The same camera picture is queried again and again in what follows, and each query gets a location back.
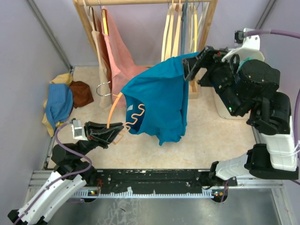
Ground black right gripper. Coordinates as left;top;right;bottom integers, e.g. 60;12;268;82
181;46;246;118

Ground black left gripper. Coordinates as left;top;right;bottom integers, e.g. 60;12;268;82
75;120;124;160

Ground orange hanger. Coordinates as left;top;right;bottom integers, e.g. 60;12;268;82
96;81;145;145

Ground blue t-shirt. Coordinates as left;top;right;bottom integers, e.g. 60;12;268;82
121;52;197;145

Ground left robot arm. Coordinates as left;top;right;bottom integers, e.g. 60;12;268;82
8;119;124;225

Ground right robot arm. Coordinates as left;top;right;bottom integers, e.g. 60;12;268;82
182;46;299;186

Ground beige hanging t-shirt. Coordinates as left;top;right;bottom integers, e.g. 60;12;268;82
88;6;112;108

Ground teal shirt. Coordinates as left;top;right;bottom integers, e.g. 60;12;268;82
238;56;253;71

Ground brown shirt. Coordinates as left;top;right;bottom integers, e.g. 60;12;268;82
69;81;94;108

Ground cream wooden hanger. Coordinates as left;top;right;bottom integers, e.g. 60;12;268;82
161;1;174;61

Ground blue hanger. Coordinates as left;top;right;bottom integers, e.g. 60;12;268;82
180;2;188;55

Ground light blue ribbed shirt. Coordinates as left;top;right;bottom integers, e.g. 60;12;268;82
45;83;73;129

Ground white hanger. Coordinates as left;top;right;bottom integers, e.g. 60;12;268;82
187;2;209;53

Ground yellow shirt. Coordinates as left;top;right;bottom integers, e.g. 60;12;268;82
42;73;73;137

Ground light wooden hanger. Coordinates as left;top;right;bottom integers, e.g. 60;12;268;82
172;1;182;57

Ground pink hanging t-shirt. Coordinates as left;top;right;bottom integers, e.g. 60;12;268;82
100;8;148;103

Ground yellow hanger holding pink shirt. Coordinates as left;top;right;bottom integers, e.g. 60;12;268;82
98;0;109;35

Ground wooden clothes rack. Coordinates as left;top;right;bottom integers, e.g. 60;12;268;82
72;0;218;99

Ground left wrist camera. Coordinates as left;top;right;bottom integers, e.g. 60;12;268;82
71;118;87;141

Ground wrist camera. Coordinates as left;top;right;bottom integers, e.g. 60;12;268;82
71;118;87;141
221;28;260;62

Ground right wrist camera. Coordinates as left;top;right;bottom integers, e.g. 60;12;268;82
221;28;260;62

